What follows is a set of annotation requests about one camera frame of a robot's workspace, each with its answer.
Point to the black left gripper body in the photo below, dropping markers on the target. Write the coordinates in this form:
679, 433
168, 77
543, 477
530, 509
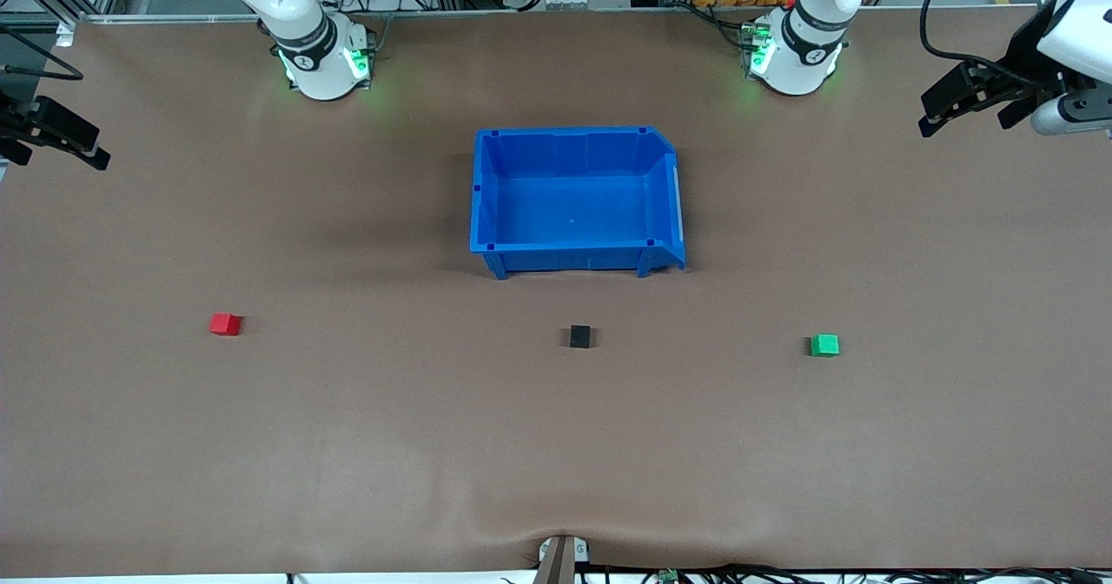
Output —
1027, 64

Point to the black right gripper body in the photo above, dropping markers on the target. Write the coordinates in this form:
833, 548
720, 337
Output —
12, 123

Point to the small red cube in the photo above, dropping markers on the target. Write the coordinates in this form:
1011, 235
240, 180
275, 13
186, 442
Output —
224, 325

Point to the small green cube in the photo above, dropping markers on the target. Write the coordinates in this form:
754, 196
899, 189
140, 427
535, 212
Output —
825, 346

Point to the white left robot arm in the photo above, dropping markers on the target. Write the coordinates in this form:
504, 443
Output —
799, 54

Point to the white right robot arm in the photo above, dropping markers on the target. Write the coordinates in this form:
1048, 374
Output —
317, 63

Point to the small black cube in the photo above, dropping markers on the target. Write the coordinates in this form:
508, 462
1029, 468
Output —
580, 337

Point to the blue plastic storage bin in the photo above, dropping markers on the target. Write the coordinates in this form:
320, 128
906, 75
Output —
565, 210

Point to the brown table mat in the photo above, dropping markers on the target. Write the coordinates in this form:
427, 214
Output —
347, 445

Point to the small green circuit board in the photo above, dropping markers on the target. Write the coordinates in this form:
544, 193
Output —
668, 576

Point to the white corner bracket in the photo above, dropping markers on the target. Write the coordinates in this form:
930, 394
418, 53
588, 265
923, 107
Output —
65, 35

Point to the metal clamp bracket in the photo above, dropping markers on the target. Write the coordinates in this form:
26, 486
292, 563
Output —
560, 562

